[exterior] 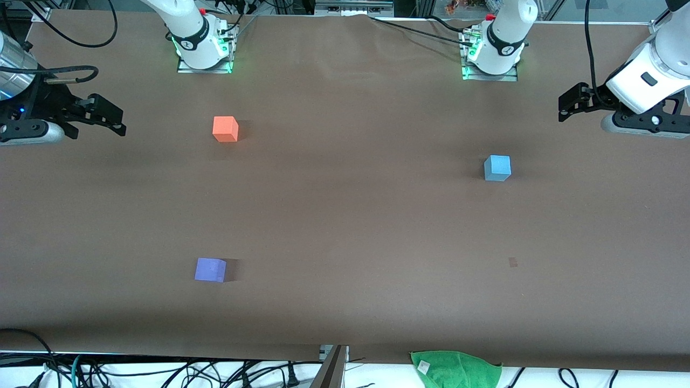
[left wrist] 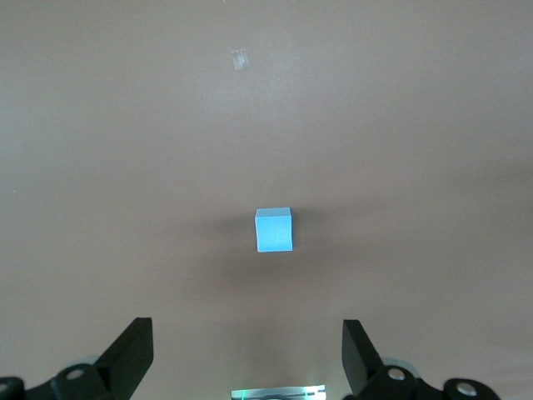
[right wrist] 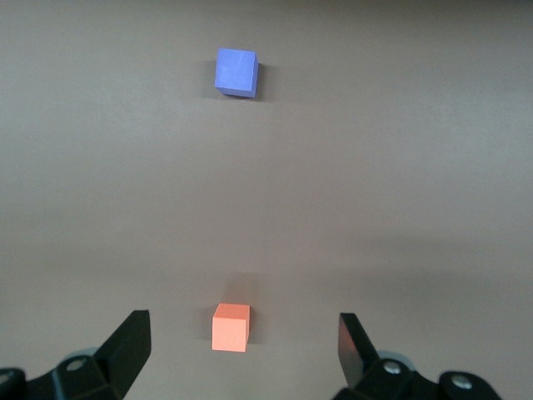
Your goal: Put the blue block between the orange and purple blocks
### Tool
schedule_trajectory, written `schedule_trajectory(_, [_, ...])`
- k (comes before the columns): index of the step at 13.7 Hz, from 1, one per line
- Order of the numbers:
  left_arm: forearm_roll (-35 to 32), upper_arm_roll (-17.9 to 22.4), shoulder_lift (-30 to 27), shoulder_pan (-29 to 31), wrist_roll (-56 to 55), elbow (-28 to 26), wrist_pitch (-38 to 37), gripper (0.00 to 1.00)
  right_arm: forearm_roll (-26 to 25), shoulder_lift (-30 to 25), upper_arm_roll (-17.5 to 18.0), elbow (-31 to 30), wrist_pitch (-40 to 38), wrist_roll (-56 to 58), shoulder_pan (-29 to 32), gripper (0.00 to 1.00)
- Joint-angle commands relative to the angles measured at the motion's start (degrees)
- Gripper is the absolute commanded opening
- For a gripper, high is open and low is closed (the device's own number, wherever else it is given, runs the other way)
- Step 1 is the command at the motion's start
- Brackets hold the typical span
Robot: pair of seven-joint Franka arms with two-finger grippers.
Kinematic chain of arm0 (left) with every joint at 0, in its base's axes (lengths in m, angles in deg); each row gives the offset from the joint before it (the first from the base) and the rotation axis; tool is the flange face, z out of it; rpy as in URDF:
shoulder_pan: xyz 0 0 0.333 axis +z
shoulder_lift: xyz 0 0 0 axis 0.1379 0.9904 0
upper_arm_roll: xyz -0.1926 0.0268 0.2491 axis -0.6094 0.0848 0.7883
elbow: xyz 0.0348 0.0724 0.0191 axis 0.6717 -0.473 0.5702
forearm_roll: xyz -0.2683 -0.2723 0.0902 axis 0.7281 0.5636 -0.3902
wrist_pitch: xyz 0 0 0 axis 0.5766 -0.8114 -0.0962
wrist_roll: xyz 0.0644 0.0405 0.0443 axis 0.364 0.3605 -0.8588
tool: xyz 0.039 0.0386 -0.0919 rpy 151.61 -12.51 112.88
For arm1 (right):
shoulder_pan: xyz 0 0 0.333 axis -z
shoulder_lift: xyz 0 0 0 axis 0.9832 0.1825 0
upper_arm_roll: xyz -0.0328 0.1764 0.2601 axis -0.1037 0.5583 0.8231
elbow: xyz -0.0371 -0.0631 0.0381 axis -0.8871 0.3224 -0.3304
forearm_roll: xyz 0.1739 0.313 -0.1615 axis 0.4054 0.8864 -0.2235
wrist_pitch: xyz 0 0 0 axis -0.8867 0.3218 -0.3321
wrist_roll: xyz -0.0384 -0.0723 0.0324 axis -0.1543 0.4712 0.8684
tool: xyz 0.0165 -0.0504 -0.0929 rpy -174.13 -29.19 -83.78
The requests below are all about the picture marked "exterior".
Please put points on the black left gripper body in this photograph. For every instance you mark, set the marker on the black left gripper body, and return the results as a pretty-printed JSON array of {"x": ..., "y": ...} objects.
[{"x": 598, "y": 98}]

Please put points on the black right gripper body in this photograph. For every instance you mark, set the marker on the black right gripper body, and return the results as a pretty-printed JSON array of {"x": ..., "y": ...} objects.
[{"x": 39, "y": 102}]

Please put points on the blue foam block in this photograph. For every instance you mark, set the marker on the blue foam block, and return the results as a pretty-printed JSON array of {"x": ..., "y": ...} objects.
[{"x": 497, "y": 168}]

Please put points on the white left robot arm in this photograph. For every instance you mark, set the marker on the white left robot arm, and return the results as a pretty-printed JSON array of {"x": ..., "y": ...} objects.
[{"x": 506, "y": 32}]

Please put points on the orange foam block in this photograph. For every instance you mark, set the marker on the orange foam block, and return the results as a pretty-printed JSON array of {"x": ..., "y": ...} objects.
[{"x": 225, "y": 129}]

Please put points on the purple foam block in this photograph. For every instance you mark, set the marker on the purple foam block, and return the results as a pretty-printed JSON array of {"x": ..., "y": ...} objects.
[{"x": 209, "y": 269}]

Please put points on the colourful background object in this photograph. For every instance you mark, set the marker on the colourful background object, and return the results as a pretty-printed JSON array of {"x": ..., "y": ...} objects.
[{"x": 457, "y": 6}]

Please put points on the brown paper table cover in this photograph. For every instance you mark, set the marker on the brown paper table cover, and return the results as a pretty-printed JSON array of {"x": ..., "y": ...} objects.
[{"x": 377, "y": 226}]

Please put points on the green microfibre cloth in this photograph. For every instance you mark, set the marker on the green microfibre cloth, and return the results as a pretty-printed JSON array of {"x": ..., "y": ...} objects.
[{"x": 458, "y": 372}]

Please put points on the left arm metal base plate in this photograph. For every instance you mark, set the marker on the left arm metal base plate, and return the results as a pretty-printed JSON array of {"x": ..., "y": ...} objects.
[{"x": 506, "y": 78}]

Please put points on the aluminium corner bracket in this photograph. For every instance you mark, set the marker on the aluminium corner bracket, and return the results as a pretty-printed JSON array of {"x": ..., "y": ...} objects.
[
  {"x": 659, "y": 28},
  {"x": 40, "y": 14}
]

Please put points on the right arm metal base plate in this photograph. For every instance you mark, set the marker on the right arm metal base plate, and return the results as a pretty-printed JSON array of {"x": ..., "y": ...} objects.
[{"x": 215, "y": 70}]

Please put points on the grey metal post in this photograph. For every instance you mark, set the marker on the grey metal post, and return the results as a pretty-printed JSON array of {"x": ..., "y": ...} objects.
[{"x": 331, "y": 372}]

